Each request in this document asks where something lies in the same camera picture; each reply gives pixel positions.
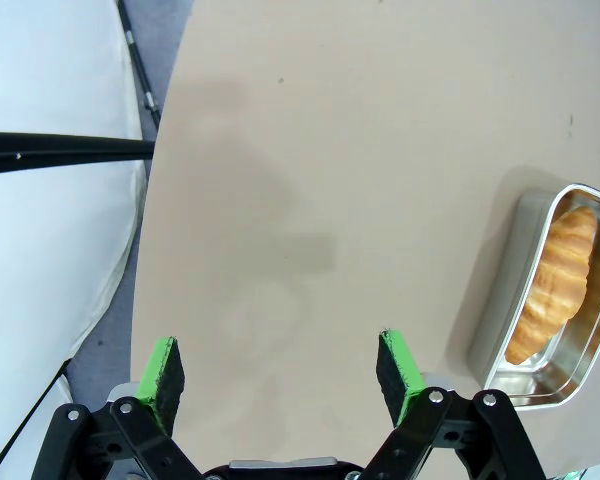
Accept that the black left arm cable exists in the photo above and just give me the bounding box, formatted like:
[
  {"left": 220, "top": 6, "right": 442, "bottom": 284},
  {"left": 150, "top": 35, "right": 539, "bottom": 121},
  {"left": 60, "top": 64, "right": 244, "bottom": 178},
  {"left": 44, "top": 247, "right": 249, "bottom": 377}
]
[{"left": 0, "top": 131, "right": 156, "bottom": 176}]

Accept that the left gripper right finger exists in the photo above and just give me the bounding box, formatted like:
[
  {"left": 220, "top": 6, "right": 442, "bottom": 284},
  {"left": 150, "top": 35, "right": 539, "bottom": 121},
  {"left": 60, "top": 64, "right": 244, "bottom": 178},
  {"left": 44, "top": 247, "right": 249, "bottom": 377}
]
[{"left": 360, "top": 328, "right": 550, "bottom": 480}]

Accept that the white panel black edge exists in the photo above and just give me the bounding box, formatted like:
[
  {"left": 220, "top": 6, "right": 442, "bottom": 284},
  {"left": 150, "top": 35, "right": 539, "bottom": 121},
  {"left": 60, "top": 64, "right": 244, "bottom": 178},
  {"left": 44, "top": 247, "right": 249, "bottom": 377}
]
[{"left": 0, "top": 359, "right": 74, "bottom": 480}]

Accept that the rectangular steel container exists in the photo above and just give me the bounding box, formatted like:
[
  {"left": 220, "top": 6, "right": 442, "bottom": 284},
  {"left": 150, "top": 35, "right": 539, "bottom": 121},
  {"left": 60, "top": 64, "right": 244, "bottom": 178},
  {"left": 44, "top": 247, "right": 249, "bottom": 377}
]
[{"left": 467, "top": 183, "right": 600, "bottom": 412}]

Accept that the golden croissant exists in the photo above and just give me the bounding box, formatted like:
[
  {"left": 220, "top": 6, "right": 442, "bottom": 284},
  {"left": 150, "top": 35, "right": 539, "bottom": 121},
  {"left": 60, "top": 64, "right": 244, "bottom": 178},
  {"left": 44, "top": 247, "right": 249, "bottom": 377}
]
[{"left": 504, "top": 205, "right": 599, "bottom": 366}]

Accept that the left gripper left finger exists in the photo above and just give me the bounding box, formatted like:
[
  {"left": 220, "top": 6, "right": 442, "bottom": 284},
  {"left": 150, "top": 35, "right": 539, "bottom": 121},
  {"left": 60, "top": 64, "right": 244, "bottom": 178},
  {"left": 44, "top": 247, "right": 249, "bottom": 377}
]
[{"left": 29, "top": 336, "right": 204, "bottom": 480}]

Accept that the thin black rod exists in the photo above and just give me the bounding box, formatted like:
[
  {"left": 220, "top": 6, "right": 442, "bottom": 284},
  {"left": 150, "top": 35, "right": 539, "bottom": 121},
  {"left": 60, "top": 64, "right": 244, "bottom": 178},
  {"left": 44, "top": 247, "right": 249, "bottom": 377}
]
[{"left": 117, "top": 0, "right": 162, "bottom": 127}]

